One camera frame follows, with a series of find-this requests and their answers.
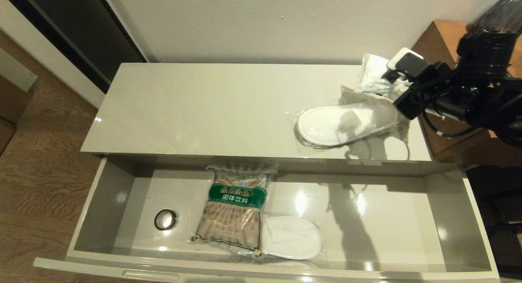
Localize white tissue pack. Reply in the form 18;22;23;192
354;53;408;97

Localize white slippers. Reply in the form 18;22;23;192
285;85;411;154
261;214;323;261

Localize glossy beige drawer cabinet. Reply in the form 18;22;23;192
81;63;433;164

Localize brown wooden side cabinet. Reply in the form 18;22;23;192
412;20;522;167

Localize dark glass vase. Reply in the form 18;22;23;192
472;0;522;34

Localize green labelled drink powder bag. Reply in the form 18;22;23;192
188;163;279;253

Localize black tape roll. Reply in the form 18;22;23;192
154;209;178;231

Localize dark door panel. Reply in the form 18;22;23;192
0;0;148;95

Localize brown wooden furniture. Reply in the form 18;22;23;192
0;77;33;153

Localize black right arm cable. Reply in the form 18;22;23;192
420;110;484;138

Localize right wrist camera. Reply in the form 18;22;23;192
382;47;431;83

